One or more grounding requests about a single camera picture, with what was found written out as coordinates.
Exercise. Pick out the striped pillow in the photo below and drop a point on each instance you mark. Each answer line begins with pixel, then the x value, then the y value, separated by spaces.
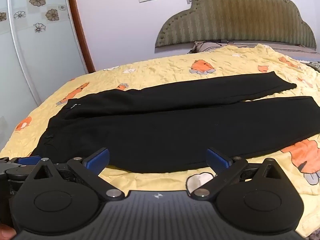
pixel 287 50

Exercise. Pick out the black pants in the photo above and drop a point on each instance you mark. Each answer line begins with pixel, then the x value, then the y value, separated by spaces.
pixel 160 130

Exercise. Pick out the dark patterned cloth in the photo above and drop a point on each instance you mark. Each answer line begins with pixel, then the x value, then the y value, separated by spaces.
pixel 313 66

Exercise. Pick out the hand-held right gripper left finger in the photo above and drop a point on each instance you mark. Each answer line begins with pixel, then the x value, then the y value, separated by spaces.
pixel 98 158

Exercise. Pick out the frosted glass floral sliding door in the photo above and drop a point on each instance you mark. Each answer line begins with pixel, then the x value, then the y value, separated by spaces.
pixel 50 55

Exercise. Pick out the brown wooden door frame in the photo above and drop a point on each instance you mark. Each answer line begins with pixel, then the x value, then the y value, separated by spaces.
pixel 80 30

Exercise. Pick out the yellow printed blanket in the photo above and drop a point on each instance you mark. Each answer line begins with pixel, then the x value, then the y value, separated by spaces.
pixel 162 65

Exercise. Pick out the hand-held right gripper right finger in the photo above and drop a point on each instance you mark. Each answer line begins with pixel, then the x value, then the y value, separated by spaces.
pixel 216 160

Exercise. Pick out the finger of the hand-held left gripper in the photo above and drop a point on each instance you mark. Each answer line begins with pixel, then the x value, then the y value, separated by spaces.
pixel 30 160

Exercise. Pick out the person's left hand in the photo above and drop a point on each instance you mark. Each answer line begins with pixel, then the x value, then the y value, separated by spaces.
pixel 5 232

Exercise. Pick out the green upholstered headboard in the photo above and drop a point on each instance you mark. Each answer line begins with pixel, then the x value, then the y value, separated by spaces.
pixel 237 15

